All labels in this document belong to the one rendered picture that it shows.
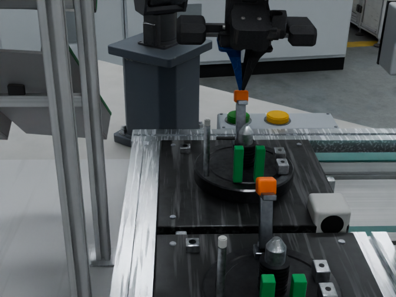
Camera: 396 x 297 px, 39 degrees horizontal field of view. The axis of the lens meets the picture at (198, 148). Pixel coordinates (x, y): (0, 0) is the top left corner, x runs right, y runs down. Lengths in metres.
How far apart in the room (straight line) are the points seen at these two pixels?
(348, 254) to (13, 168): 0.65
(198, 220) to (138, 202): 0.11
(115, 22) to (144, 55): 2.73
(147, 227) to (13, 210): 0.32
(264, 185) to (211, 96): 0.79
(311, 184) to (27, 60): 0.41
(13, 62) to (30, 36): 3.12
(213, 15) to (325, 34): 0.83
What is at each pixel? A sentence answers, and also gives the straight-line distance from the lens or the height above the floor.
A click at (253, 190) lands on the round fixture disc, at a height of 0.99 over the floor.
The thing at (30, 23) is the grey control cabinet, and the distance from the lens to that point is 3.75.
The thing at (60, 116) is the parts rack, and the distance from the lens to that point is 0.53.
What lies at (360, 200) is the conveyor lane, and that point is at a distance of 0.88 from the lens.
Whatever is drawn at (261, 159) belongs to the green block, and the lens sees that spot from 0.73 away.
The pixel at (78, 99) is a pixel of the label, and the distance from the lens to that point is 0.70.
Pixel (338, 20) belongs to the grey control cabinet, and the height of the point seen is 0.38.
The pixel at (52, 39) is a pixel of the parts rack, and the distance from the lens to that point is 0.50.
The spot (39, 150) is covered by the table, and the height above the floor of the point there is 0.86.
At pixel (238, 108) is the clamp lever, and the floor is 1.05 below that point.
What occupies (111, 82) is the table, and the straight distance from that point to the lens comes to 1.46.
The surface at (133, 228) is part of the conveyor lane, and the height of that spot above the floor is 0.96.
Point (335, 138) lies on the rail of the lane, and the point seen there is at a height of 0.96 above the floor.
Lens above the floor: 1.37
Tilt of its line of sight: 27 degrees down
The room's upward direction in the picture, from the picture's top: 1 degrees clockwise
